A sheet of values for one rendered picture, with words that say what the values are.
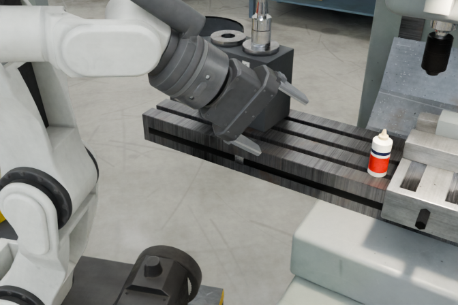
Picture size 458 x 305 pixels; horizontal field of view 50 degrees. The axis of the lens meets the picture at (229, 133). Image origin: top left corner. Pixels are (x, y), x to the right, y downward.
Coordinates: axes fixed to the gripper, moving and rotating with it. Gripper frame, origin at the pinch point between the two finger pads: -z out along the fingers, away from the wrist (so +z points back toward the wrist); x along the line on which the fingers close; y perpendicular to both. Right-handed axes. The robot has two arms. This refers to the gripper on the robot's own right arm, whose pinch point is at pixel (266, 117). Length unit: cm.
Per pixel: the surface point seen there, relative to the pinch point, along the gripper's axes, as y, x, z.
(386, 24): 59, 21, -48
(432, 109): 40, 13, -63
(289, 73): 46, -3, -26
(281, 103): 43, -9, -29
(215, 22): 232, -43, -76
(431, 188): 2.2, 4.3, -39.1
